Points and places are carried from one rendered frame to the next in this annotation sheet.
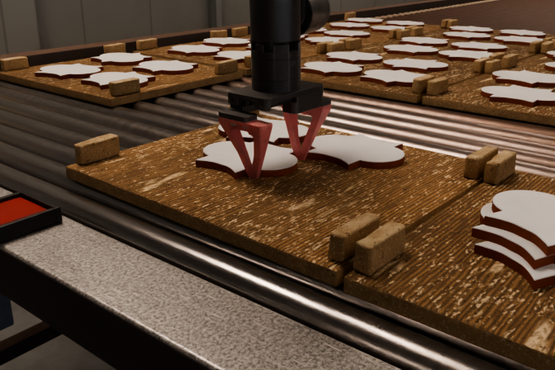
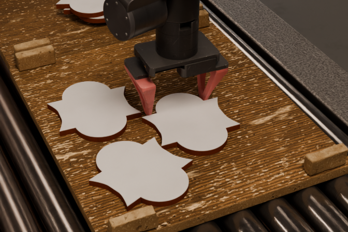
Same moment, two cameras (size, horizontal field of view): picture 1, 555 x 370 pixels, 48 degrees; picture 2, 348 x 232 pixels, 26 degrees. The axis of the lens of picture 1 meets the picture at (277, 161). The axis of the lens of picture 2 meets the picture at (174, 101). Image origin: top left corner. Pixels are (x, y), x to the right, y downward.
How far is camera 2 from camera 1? 1.59 m
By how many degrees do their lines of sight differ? 121
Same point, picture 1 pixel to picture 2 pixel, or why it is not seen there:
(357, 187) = not seen: hidden behind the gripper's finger
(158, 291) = (293, 50)
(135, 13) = not seen: outside the picture
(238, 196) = (225, 83)
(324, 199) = not seen: hidden behind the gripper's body
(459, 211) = (104, 38)
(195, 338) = (283, 27)
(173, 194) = (269, 96)
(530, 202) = (90, 3)
